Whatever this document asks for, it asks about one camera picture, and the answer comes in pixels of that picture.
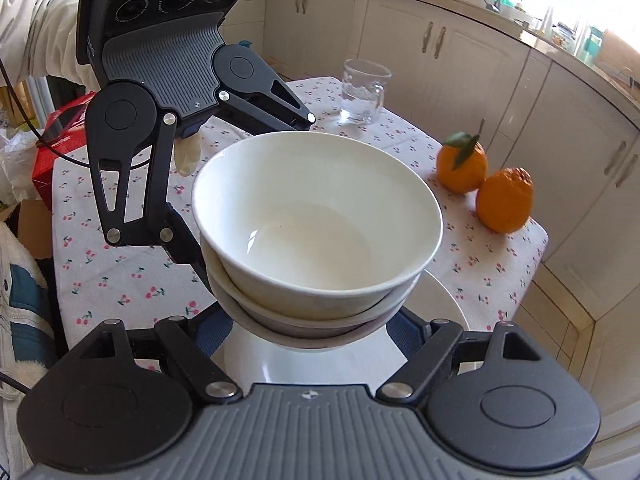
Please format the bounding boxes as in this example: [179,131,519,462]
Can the orange with green leaf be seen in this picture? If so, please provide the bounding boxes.
[436,120,488,195]

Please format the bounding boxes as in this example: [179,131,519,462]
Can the person's left forearm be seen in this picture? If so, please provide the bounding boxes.
[0,0,98,93]

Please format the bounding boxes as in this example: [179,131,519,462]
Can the clear glass mug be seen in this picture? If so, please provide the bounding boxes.
[341,58,393,126]

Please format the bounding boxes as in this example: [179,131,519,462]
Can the clear plastic bag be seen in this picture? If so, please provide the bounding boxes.
[0,125,36,206]

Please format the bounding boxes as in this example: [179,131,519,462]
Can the white ceramic bowl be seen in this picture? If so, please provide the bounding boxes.
[200,232,423,333]
[207,270,408,351]
[191,131,444,321]

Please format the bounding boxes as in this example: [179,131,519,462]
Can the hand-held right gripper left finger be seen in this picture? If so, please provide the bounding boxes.
[70,310,241,401]

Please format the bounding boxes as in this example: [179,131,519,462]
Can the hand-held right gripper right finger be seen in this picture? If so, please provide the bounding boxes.
[377,310,543,401]

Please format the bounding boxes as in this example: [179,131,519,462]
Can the cherry print tablecloth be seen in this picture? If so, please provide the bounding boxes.
[50,76,549,376]

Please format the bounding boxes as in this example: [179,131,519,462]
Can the white teal fleece garment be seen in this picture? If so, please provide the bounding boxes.
[0,220,68,480]

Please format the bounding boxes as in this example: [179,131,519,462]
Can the red gift box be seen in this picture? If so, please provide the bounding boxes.
[31,91,101,211]

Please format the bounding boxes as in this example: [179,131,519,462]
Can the brown cutting board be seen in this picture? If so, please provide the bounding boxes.
[597,27,640,79]

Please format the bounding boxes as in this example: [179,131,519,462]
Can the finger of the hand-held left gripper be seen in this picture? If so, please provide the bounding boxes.
[89,112,210,283]
[216,71,317,133]

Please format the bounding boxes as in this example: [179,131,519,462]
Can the bumpy orange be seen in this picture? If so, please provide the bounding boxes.
[475,167,534,234]

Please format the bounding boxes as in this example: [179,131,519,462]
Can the person's left hand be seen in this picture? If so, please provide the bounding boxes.
[174,135,202,177]

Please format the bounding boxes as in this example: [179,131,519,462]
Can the beige kitchen countertop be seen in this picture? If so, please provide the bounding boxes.
[262,0,640,136]

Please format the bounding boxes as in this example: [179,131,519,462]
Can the glass jar green lid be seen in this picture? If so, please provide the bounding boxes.
[552,22,576,51]

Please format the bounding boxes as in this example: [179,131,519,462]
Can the thin black cable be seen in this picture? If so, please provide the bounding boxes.
[0,367,33,398]

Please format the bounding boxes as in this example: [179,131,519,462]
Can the teal bottle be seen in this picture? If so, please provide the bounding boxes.
[585,27,603,63]

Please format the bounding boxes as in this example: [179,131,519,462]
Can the black braided cable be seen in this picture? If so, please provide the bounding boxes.
[0,57,151,166]

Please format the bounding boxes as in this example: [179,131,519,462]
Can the white plate two fruit prints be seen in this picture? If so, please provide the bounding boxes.
[212,270,468,386]

